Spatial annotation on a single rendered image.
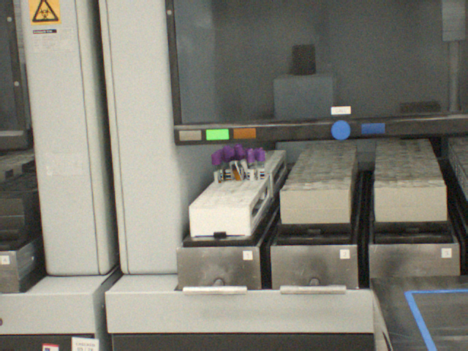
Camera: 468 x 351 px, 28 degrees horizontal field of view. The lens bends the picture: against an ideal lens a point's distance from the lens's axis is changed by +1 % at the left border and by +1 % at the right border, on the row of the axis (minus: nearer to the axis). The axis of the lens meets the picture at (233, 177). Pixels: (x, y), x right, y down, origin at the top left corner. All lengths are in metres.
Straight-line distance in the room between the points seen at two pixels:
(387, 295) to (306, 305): 0.34
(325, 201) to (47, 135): 0.48
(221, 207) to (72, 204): 0.28
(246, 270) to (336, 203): 0.18
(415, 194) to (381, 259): 0.13
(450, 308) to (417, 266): 0.35
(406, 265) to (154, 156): 0.45
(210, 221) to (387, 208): 0.29
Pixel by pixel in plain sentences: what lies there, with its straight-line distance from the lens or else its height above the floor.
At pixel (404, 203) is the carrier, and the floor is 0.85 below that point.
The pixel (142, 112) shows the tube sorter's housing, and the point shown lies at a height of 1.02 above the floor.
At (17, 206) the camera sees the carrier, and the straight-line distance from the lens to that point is 1.62.
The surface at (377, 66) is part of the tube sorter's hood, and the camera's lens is 1.47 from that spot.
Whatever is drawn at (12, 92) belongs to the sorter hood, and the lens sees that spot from 1.59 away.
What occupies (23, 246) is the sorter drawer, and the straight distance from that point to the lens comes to 1.59.
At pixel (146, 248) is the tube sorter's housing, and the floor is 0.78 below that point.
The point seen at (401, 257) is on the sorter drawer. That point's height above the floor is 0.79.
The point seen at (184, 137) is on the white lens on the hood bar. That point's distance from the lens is 1.50.
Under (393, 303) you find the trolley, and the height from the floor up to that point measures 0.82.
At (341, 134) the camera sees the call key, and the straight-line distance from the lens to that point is 1.46.
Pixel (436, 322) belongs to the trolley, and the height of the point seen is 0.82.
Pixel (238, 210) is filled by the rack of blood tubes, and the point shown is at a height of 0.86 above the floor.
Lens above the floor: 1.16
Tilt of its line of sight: 10 degrees down
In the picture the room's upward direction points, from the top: 3 degrees counter-clockwise
